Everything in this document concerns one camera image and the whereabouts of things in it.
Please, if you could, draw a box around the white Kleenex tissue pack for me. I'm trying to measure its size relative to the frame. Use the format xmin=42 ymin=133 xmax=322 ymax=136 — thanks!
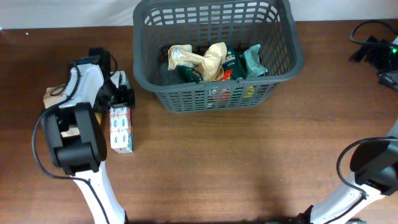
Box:
xmin=109 ymin=71 xmax=134 ymax=154

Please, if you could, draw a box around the beige paper snack bag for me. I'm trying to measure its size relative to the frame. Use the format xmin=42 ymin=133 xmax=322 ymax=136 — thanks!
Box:
xmin=43 ymin=85 xmax=65 ymax=109

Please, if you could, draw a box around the red spaghetti packet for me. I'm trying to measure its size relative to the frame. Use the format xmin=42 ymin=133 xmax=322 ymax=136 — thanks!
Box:
xmin=93 ymin=104 xmax=103 ymax=125

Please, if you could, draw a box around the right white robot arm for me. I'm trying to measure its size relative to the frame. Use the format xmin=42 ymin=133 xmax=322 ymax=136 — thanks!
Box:
xmin=293 ymin=36 xmax=397 ymax=224

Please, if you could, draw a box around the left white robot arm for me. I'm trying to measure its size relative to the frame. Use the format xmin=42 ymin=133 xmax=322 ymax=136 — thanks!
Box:
xmin=35 ymin=47 xmax=135 ymax=223

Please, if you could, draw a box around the dark green snack packet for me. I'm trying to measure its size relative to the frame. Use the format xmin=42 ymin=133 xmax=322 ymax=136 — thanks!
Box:
xmin=176 ymin=47 xmax=246 ymax=83

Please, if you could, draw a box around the grey plastic lattice basket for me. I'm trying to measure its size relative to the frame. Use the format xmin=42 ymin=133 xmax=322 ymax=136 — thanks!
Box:
xmin=133 ymin=0 xmax=303 ymax=113

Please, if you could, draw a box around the beige bag in basket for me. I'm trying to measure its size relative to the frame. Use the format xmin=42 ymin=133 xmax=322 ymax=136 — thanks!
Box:
xmin=168 ymin=42 xmax=227 ymax=82

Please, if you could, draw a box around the red snack packet in basket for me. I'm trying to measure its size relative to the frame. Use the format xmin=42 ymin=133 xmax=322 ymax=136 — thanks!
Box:
xmin=215 ymin=68 xmax=233 ymax=82

